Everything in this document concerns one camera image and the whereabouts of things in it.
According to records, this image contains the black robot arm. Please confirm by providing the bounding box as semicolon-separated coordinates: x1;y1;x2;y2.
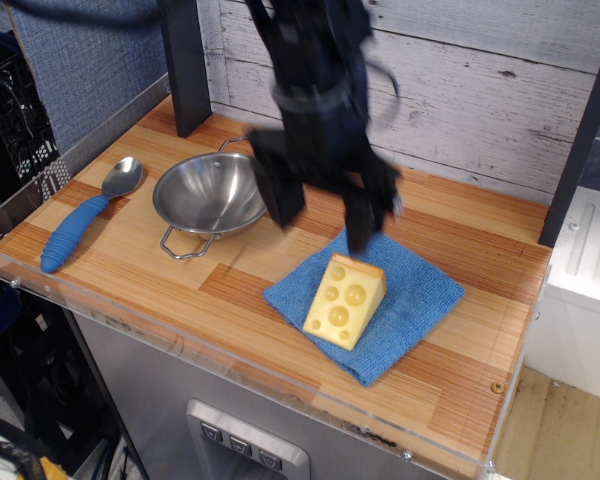
247;1;400;253

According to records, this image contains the black plastic crate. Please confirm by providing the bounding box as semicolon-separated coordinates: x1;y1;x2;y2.
0;32;71;204

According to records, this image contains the yellow toy cheese wedge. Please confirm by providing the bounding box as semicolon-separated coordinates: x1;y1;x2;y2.
302;253;387;351

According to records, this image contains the clear acrylic table guard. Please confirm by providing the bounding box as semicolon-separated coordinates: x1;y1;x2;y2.
0;100;550;479

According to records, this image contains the small steel two-handled pot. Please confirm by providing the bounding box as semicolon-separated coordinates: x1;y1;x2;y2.
152;136;267;260

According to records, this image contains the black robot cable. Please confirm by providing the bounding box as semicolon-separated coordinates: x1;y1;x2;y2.
364;57;404;131

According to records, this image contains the spoon with blue handle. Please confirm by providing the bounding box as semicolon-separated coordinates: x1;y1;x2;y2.
40;157;143;273

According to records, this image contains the white appliance top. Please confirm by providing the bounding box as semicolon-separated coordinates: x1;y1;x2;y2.
549;187;600;301

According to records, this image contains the dark right shelf post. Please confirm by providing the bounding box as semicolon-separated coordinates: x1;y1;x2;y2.
538;69;600;247

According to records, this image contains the silver dispenser button panel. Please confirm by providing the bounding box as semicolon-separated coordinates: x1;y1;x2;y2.
186;399;311;479

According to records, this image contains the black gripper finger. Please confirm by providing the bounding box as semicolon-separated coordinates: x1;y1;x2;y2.
252;157;305;229
343;177;404;254

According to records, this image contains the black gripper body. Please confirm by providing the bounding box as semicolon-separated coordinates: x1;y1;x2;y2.
247;87;398;196

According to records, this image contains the blue knitted cloth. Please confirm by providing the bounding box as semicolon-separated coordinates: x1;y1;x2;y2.
263;230;465;387

